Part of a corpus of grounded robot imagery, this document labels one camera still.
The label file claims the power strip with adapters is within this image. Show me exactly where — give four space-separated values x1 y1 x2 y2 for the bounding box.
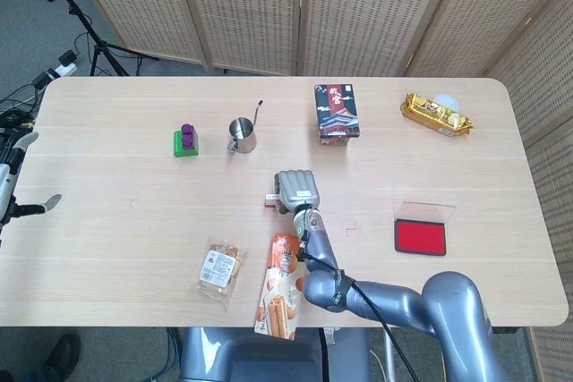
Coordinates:
30 50 80 88

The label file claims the clear wrapped bread package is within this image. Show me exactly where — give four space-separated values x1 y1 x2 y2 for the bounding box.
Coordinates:
192 241 247 311

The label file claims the red ink pad clear lid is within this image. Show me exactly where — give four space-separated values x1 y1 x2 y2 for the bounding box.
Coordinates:
392 200 457 257

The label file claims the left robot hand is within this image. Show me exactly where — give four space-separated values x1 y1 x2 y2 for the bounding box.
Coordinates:
0 131 63 244

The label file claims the silver table leg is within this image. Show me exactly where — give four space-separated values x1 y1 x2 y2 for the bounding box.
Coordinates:
382 332 398 382

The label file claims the gold biscuit package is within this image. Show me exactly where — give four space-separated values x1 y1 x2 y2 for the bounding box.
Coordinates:
398 92 474 137

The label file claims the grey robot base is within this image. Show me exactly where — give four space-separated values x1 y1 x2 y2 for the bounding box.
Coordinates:
181 327 372 382

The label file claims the stainless steel spouted pitcher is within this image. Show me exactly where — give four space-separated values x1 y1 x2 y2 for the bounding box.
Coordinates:
226 98 264 154

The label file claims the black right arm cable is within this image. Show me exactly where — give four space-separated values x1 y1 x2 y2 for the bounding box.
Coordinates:
295 205 415 382

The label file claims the purple toy building block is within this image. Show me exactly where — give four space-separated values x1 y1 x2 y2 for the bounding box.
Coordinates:
179 123 198 150

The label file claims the orange egg roll snack bag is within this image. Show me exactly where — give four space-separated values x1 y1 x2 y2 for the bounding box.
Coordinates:
253 233 313 342

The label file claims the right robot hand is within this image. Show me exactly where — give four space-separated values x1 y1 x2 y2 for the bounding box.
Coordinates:
272 169 321 216

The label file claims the black shoe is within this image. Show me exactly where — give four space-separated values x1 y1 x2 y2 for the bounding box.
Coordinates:
38 332 82 382

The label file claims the green toy building block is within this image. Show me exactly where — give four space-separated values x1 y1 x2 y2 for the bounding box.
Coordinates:
173 129 201 159

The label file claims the black floor cable bundle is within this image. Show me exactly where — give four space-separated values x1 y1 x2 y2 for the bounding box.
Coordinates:
0 86 41 137

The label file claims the dark illustrated box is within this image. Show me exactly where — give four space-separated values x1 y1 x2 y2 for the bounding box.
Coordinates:
312 82 363 147

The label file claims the black tripod stand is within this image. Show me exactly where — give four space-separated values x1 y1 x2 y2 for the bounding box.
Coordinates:
33 0 160 78

